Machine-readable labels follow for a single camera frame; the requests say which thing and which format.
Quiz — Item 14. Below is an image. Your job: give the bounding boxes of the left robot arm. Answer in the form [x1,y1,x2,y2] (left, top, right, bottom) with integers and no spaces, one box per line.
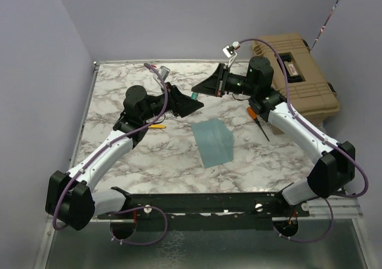
[45,83,204,230]

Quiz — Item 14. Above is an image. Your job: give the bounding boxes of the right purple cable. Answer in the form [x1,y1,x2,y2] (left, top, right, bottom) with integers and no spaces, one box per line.
[238,38,369,242]

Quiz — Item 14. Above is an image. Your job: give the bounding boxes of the aluminium rail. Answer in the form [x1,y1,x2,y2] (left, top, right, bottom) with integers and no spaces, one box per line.
[35,198,366,268]

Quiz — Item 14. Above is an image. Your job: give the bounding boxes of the tan plastic tool case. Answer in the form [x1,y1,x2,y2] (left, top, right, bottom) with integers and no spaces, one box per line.
[259,33,340,129]

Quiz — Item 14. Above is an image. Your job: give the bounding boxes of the yellow utility knife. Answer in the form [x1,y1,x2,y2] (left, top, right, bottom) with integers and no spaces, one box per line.
[149,124,166,129]

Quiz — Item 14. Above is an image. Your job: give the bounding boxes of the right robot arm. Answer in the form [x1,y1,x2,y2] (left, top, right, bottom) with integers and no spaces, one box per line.
[192,57,355,216]

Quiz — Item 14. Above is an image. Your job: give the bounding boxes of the striped tape strip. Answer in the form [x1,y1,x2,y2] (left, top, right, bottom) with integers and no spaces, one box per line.
[309,0,344,51]

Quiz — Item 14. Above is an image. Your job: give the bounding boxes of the teal envelope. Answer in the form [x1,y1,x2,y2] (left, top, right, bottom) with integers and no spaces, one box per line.
[192,119,234,168]

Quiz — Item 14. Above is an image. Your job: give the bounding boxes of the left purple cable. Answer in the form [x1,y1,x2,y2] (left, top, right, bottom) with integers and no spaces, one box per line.
[52,62,169,246]

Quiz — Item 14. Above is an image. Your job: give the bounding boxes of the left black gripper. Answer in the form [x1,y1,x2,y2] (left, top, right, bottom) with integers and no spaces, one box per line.
[141,82,204,122]

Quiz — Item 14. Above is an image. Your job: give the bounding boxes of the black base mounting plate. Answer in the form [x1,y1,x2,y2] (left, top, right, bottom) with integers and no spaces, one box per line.
[97,190,309,231]

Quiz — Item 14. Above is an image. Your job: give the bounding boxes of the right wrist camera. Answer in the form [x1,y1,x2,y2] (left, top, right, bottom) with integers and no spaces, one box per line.
[222,41,241,68]

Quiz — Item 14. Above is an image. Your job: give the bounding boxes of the purple cable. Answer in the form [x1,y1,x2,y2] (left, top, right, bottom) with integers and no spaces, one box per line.
[238,38,369,242]
[52,62,169,246]

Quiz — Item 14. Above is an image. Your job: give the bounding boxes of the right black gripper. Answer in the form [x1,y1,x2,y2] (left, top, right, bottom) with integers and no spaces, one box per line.
[192,64,257,98]

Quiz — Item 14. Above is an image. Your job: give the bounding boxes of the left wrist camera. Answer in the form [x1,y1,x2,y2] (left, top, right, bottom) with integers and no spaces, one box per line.
[150,65,170,86]

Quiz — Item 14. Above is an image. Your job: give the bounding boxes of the orange handled screwdriver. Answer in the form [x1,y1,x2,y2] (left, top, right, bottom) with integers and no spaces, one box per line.
[247,107,270,141]

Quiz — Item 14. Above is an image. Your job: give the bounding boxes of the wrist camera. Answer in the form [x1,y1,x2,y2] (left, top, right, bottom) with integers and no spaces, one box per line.
[222,41,241,68]
[150,65,170,86]

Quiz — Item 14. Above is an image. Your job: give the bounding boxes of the green glue stick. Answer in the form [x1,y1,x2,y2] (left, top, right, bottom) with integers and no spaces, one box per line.
[191,92,199,100]

